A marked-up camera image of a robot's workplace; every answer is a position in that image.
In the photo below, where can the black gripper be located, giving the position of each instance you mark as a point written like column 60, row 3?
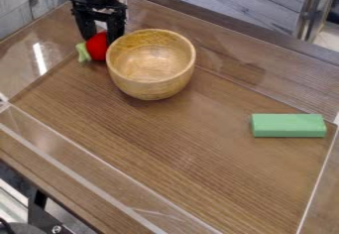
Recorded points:
column 112, row 12

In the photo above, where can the red plush fruit green stem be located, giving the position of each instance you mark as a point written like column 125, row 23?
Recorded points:
column 93, row 48

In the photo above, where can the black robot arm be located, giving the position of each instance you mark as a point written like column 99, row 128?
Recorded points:
column 107, row 11

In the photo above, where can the wooden bowl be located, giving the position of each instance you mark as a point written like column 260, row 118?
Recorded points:
column 151, row 63

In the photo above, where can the metal table leg background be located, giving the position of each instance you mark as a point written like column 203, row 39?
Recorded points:
column 311, row 19

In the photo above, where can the green rectangular block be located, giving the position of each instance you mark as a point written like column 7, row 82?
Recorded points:
column 288, row 125

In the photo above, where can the clear acrylic corner bracket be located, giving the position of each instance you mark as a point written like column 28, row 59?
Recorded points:
column 101, row 24

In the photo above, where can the clear acrylic tray wall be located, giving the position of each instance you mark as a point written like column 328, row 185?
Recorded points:
column 107, row 199

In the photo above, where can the black table leg bracket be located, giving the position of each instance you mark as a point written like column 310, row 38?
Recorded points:
column 40, row 218

